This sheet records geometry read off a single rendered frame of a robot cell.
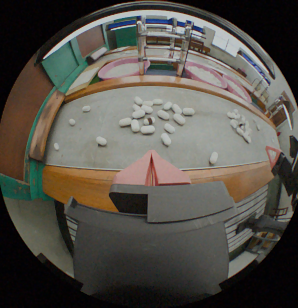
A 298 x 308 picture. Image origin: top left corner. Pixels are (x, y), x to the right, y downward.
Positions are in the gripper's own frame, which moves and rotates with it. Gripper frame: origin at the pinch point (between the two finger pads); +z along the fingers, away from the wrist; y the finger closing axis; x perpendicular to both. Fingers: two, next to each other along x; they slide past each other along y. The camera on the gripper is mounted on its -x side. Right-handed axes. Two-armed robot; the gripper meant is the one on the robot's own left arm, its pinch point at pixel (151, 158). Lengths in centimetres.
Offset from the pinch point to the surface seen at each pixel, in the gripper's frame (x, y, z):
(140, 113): -1.1, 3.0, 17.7
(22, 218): 44, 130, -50
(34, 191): 11.5, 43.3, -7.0
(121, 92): -7.5, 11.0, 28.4
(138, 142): 5.2, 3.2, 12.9
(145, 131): 2.5, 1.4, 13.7
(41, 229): 79, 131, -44
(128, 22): -63, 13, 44
